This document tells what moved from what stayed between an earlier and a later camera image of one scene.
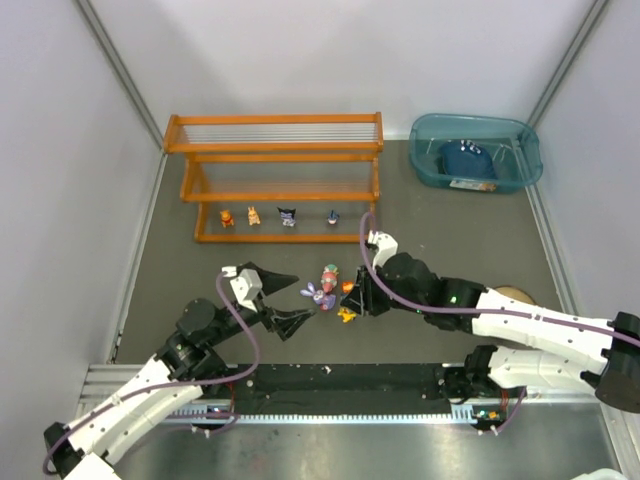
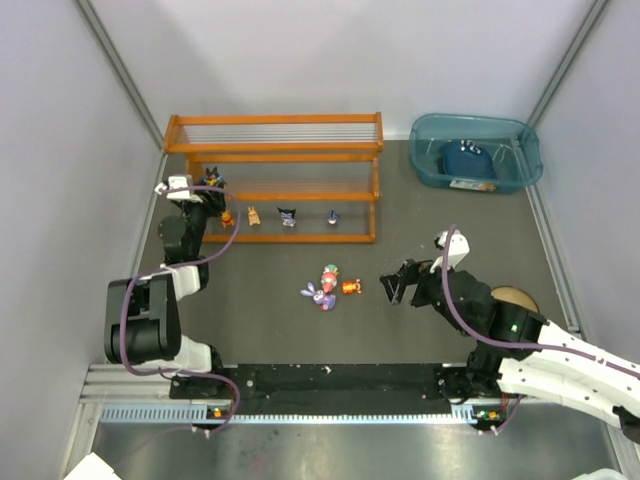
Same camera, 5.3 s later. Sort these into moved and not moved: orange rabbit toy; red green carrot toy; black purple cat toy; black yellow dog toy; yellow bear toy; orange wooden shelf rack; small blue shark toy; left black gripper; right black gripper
Moved: black yellow dog toy; right black gripper; left black gripper
Not moved: orange rabbit toy; yellow bear toy; orange wooden shelf rack; small blue shark toy; red green carrot toy; black purple cat toy
